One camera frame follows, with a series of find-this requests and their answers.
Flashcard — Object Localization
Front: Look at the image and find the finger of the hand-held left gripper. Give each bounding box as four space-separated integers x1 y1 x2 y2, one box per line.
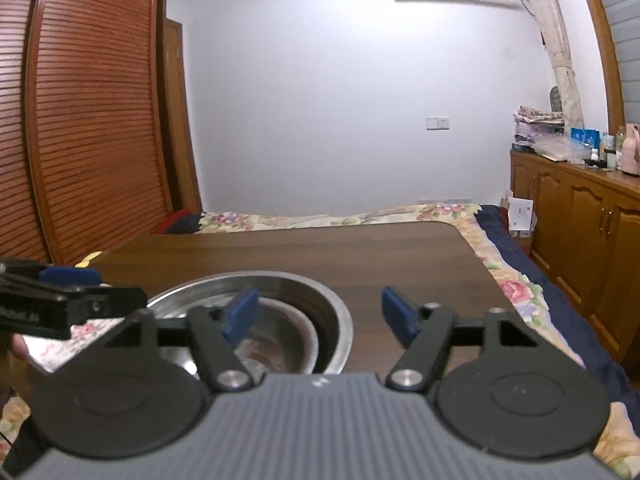
0 276 148 321
0 258 102 288

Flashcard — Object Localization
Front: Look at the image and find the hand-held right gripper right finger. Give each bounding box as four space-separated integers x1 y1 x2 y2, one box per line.
381 287 586 393

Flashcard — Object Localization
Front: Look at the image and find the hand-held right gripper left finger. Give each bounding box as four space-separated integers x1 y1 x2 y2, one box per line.
60 288 260 395

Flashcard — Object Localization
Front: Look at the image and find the white floral square plate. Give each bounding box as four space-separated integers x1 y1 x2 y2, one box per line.
20 320 128 376

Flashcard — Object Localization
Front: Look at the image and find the large stainless steel bowl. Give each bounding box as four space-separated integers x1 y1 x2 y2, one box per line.
145 271 355 375

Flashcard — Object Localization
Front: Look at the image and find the red cloth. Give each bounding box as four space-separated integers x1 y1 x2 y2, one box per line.
151 207 194 235

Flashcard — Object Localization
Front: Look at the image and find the floral blanket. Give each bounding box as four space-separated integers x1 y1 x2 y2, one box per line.
0 202 640 480

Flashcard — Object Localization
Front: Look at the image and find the navy blue quilt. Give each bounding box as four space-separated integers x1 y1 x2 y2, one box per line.
165 204 640 411

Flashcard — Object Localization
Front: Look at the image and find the white cardboard box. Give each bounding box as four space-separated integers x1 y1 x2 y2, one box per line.
507 197 536 239

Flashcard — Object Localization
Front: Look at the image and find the wooden louvered wardrobe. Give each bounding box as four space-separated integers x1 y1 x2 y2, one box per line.
0 0 203 267

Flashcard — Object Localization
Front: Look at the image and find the wooden door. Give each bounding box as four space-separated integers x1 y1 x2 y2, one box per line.
162 17 204 214

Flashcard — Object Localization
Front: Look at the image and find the wooden sideboard cabinet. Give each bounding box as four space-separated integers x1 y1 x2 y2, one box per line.
510 149 640 367

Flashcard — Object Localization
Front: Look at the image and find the clear plastic bag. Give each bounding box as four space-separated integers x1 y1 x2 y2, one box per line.
532 135 587 162

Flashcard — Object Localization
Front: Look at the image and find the blue box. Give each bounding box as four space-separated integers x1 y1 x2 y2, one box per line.
571 128 601 149

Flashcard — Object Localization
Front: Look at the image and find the pink thermos bottle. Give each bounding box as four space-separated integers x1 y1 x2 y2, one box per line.
620 124 640 177

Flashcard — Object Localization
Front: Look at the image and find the beige tied curtain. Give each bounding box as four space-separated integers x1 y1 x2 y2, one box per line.
515 0 586 129

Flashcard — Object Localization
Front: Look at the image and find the wooden window frame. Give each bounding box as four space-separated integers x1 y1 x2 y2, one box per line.
572 0 627 130

